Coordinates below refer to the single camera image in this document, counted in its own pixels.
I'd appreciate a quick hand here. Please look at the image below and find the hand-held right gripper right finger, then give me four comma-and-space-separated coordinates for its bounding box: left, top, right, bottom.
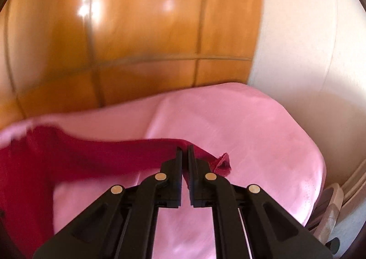
187, 145, 334, 259

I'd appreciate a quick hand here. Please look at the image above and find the wooden wardrobe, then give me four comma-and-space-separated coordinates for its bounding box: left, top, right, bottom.
0, 0, 265, 129

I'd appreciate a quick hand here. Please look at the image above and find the pink bed sheet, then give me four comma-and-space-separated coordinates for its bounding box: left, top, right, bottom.
0, 82, 327, 259

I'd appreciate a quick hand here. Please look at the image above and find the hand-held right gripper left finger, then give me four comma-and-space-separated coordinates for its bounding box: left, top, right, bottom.
33, 147, 183, 259

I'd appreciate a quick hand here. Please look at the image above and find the dark red garment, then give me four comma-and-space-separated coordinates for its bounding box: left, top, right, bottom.
0, 125, 233, 259

